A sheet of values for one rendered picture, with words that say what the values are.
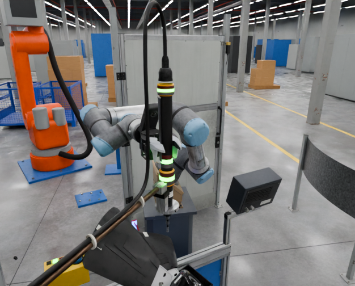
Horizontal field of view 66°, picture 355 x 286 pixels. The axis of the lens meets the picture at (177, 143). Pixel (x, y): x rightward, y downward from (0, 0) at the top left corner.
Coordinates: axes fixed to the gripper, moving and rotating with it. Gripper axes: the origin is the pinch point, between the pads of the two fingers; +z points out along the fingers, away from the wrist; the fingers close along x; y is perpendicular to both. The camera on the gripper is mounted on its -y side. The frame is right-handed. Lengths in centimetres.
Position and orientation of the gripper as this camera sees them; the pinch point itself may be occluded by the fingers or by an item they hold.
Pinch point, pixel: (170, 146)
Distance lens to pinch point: 72.8
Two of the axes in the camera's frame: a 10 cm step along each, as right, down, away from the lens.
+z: 4.6, 3.0, -8.3
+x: -8.9, 1.6, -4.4
